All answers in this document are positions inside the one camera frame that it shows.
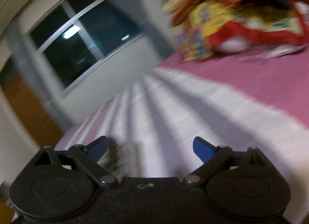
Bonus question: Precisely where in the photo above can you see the grey sweat pants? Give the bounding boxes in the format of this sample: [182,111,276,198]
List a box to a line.
[100,137,143,176]

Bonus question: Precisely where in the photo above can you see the brown wooden door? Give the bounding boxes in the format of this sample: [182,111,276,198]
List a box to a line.
[1,59,63,147]

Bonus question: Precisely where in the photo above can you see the striped purple pink bedsheet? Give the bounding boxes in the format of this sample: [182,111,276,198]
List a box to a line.
[56,49,308,223]

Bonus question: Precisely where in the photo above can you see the grey curtain left side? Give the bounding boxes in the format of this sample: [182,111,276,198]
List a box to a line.
[4,19,74,132]

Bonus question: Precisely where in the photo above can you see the colourful red folded blanket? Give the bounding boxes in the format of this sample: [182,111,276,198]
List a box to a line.
[162,0,308,62]

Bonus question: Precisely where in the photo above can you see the window with white frame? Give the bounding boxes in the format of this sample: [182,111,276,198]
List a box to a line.
[29,0,143,91]

